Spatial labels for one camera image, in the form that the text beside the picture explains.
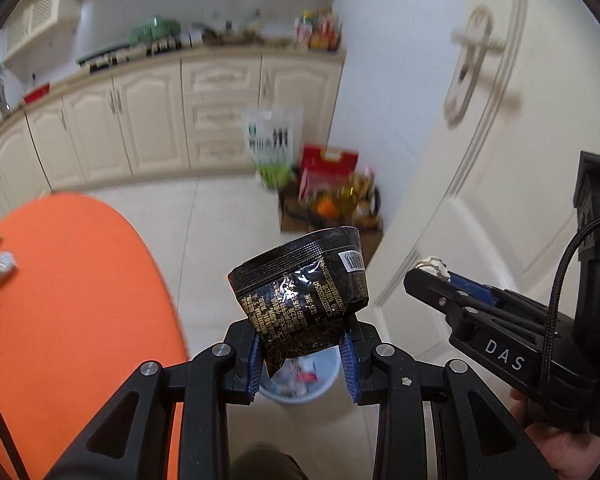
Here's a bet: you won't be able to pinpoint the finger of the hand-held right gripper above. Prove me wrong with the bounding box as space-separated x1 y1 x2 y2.
447 272 576 322
404 268 486 322

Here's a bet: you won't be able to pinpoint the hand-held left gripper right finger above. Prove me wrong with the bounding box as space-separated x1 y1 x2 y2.
339 316 558 480

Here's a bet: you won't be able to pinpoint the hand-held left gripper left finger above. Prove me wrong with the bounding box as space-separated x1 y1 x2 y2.
45 320 261 480

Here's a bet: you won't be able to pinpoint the pale blue trash bin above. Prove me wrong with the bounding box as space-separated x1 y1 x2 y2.
257 345 342 407

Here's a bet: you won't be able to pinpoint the white paper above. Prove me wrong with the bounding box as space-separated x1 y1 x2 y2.
415 256 452 281

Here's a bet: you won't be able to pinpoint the black snack wrapper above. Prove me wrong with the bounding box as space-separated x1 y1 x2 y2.
227 226 370 380

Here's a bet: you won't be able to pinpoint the person's right hand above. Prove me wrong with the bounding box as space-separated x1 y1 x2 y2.
510 387 600 476

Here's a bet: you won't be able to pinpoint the cooking oil bottle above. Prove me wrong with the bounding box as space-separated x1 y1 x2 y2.
337 172 376 216

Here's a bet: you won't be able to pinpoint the cardboard box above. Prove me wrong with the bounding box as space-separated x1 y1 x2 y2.
278 180 385 261

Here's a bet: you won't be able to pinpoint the red gift bag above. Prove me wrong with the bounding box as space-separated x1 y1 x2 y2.
299 145 359 201

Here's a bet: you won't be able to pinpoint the white door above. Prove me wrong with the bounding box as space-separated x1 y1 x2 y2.
370 0 600 361

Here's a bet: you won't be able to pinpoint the clear green rice bag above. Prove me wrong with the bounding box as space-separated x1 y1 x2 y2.
244 105 303 190

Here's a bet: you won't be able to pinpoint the cream lower kitchen cabinets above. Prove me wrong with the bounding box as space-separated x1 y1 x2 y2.
0 50 346 221

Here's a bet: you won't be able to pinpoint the group of condiment bottles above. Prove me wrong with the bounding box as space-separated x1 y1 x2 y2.
294 9 342 52

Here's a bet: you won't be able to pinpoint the metal wok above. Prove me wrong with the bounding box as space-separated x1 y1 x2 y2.
200 20 261 45

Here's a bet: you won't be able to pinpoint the black gas stove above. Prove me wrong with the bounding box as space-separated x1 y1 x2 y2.
75 35 203 71

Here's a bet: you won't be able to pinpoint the red container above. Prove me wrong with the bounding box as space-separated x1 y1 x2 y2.
22 85 51 105

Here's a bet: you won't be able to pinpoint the green pot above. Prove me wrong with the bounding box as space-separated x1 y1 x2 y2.
130 17 182 43

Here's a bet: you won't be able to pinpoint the cream louvred upper cabinet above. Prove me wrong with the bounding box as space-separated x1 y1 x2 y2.
2 0 86 61

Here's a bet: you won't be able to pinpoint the black braided cable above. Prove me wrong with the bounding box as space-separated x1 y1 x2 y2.
540 217 600 378

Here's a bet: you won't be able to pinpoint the metal door handle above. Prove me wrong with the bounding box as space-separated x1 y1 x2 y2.
442 5 523 126

